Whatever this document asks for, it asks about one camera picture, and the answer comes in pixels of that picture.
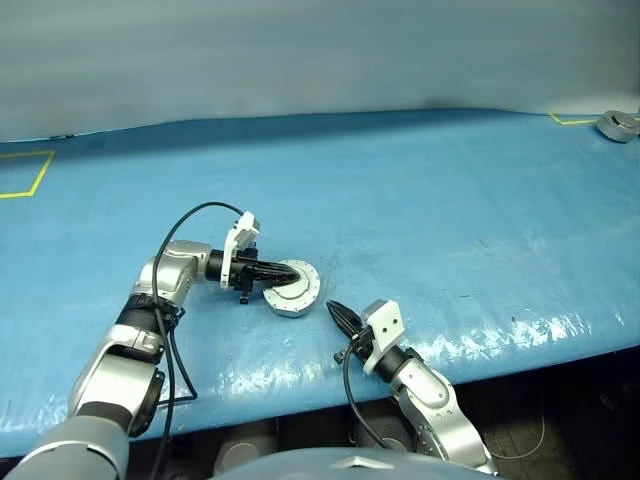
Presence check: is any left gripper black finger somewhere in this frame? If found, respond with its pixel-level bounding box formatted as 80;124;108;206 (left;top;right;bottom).
258;274;301;290
256;260;302;277

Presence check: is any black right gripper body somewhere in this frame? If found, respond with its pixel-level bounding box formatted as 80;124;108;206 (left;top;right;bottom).
333;326;378;364

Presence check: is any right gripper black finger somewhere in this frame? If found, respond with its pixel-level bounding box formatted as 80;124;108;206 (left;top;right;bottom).
326;300;352;342
326;300;363;336

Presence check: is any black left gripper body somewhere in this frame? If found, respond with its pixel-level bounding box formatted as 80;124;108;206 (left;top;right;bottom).
230;243;261;307

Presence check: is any round silver metal disc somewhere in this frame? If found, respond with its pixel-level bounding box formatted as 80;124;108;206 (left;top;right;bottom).
263;257;321;303

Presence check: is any dark rounded shape under table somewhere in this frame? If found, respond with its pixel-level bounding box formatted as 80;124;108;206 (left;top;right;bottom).
348;399;419;454
213;418;279;477

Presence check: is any grey robot torso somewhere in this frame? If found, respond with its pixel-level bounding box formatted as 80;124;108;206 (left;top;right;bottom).
209;446;497;480

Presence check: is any blue plastic table cover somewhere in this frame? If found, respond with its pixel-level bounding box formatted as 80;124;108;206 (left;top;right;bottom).
0;107;640;459

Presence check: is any grey tape roll far corner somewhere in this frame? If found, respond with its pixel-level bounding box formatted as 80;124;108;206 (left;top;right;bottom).
595;109;640;145

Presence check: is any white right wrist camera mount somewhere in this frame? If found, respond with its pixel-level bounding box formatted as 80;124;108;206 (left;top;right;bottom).
359;298;405;376

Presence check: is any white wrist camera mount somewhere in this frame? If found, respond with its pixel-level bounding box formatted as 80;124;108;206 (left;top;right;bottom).
219;210;262;290
359;298;405;376

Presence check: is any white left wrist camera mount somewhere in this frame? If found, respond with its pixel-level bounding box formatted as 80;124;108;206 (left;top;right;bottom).
219;210;262;290

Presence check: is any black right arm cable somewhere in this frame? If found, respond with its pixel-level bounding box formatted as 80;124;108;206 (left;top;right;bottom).
341;344;394;451

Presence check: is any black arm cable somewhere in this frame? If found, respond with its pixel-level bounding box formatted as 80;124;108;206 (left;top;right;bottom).
341;344;394;451
149;201;249;480

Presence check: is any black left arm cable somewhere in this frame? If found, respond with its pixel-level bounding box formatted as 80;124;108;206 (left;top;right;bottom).
149;201;249;480

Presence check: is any thin white floor cable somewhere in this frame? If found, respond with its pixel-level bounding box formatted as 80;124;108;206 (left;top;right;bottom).
491;383;547;462

